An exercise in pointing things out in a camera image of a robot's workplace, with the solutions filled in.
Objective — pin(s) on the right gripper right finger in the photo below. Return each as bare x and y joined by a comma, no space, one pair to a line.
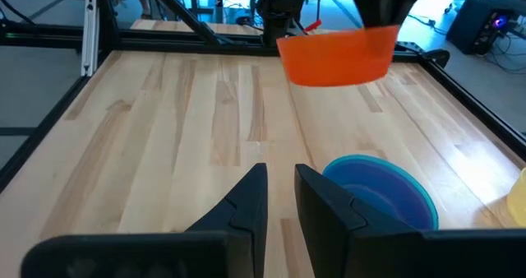
328,228

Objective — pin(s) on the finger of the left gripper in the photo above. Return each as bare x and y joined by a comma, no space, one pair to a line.
400,2
370,2

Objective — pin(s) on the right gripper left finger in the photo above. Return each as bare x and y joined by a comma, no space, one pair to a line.
242,212

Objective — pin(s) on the orange translucent plastic bowl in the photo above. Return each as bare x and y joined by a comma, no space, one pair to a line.
328,60

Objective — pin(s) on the teal translucent plastic bowl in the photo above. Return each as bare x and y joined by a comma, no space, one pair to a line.
365,158

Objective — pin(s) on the yellow translucent plastic bowl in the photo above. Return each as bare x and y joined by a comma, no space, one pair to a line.
518,200

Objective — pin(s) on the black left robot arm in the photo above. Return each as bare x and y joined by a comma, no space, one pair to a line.
281,6

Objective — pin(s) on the black computer tower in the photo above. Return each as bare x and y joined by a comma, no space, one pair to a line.
472,27

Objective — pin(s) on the small red object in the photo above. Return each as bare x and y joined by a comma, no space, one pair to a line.
314,25

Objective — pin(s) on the wooden workbench top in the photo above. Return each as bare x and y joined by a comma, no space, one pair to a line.
164,25

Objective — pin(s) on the person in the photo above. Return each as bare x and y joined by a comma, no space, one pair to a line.
144,0

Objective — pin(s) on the silver aluminium extrusion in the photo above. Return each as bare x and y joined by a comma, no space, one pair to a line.
89,35

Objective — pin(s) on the black aluminium table frame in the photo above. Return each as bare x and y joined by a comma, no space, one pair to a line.
164,45

